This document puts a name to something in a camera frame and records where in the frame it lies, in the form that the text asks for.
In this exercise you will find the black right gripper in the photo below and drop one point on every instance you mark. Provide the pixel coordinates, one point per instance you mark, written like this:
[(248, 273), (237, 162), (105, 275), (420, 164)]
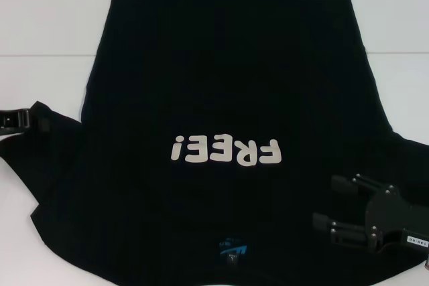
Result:
[(388, 212)]

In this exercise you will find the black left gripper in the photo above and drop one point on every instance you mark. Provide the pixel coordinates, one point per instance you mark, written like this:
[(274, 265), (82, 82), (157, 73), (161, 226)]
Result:
[(11, 120)]

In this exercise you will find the black shirt with FREE print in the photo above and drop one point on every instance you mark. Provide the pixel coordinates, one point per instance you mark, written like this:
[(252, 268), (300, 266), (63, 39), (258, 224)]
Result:
[(234, 81)]

